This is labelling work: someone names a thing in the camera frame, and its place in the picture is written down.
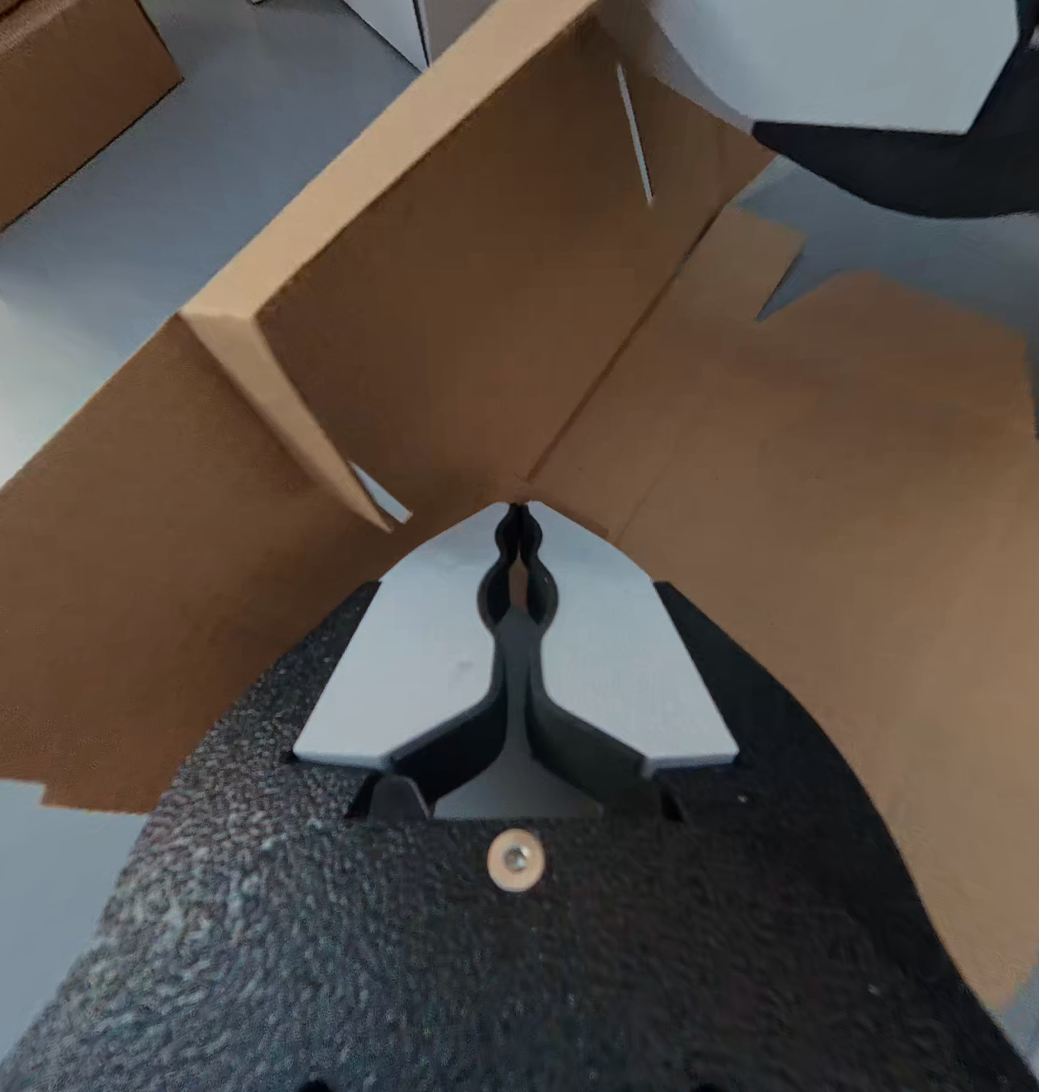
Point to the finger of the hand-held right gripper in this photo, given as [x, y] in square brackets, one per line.
[827, 60]

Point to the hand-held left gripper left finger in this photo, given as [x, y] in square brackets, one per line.
[400, 665]

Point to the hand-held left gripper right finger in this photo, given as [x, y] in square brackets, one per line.
[622, 665]

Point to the small folded brown cardboard box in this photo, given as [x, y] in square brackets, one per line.
[50, 119]

